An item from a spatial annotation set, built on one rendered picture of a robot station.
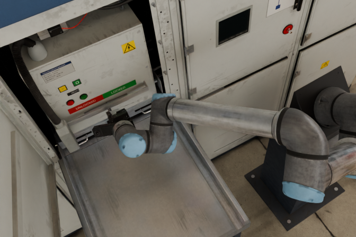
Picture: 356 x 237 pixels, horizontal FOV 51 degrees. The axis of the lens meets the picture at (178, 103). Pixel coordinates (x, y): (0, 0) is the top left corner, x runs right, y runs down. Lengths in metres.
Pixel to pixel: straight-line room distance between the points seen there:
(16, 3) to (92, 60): 0.43
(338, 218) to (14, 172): 1.93
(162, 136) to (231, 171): 1.28
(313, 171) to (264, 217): 1.45
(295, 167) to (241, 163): 1.56
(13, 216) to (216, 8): 1.05
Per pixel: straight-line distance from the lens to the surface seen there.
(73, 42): 1.49
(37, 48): 1.45
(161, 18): 1.45
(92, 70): 1.55
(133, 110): 1.82
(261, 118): 1.16
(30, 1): 1.21
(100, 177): 1.75
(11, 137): 1.51
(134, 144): 1.37
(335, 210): 2.64
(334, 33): 2.35
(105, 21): 1.53
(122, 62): 1.57
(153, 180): 1.70
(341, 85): 1.89
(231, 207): 1.62
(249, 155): 2.69
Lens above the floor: 2.39
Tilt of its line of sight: 55 degrees down
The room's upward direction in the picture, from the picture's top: 8 degrees counter-clockwise
